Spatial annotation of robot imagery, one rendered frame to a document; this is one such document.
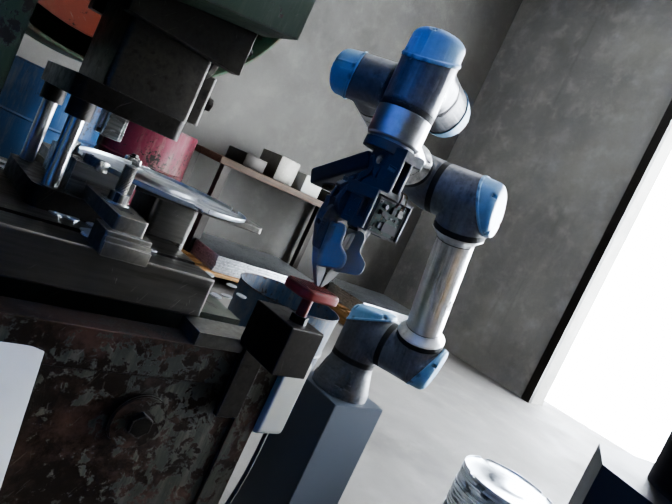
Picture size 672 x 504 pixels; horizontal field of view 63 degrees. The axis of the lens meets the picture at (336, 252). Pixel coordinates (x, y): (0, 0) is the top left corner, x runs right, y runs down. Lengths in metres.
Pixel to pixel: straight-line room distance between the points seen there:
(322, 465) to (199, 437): 0.59
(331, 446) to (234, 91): 3.69
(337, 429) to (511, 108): 5.29
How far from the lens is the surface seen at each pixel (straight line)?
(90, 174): 0.86
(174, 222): 0.95
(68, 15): 1.25
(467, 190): 1.15
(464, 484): 1.78
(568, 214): 5.57
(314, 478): 1.45
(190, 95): 0.89
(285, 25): 0.81
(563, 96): 6.13
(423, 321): 1.28
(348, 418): 1.40
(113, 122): 0.91
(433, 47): 0.74
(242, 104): 4.77
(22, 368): 0.72
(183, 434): 0.87
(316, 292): 0.73
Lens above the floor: 0.88
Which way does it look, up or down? 4 degrees down
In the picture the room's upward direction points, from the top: 25 degrees clockwise
